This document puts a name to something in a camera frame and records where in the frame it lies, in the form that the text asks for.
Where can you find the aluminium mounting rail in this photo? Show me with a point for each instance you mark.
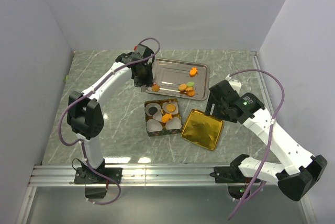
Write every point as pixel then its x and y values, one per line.
pixel 139 175

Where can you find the orange pineapple cookie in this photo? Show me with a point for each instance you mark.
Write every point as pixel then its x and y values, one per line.
pixel 193 72
pixel 166 118

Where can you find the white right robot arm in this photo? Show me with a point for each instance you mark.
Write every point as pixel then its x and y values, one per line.
pixel 298 170

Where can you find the white paper cup middle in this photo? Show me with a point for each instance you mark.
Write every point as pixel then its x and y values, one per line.
pixel 158 116

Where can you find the white paper cup back left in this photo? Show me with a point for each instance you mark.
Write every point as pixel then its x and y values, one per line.
pixel 150 105

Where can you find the orange flower swirl cookie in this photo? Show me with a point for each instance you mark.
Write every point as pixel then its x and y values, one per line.
pixel 155 88

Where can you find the tan round sandwich cookie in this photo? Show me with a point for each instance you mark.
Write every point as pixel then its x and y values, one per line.
pixel 182 87

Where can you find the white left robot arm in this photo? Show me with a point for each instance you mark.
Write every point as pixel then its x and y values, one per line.
pixel 85 117

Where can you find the orange chocolate chip cookie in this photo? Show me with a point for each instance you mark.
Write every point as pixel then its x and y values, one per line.
pixel 191 93

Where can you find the orange cookie in tin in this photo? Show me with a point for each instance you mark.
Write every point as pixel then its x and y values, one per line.
pixel 170 108

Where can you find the green sandwich cookie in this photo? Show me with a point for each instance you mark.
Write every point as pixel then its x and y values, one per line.
pixel 190 84

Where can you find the white paper cup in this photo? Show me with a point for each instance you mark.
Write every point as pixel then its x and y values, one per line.
pixel 173 102
pixel 174 123
pixel 153 125
pixel 150 105
pixel 158 116

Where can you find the white paper cup back right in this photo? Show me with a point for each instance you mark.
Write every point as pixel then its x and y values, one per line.
pixel 173 102

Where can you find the black sandwich cookie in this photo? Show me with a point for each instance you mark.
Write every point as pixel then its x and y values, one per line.
pixel 152 110

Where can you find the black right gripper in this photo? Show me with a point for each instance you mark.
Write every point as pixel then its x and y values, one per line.
pixel 211 101

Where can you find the white paper cup front left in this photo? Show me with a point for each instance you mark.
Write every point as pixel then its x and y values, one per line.
pixel 153 125

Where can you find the orange pineapple cookie top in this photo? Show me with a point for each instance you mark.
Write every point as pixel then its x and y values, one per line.
pixel 193 72

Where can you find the white paper cup front right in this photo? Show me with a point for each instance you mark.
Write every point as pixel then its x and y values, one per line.
pixel 174 123

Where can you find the silver metal tray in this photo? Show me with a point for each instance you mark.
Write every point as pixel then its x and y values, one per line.
pixel 170 74

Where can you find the gold tin lid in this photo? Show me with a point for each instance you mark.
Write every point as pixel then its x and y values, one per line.
pixel 202 130

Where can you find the green christmas cookie tin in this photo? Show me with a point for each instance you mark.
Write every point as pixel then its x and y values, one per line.
pixel 164 131

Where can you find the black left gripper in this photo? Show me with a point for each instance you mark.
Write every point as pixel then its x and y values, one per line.
pixel 148 80

